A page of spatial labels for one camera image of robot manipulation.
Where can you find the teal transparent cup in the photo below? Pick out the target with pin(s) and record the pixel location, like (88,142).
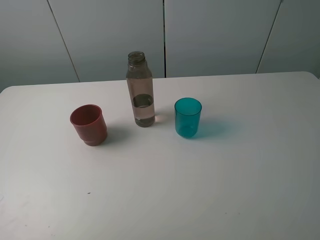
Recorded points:
(187,116)

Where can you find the clear plastic water bottle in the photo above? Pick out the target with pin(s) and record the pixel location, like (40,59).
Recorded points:
(139,80)

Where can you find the red plastic cup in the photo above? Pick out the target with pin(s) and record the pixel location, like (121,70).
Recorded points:
(89,124)

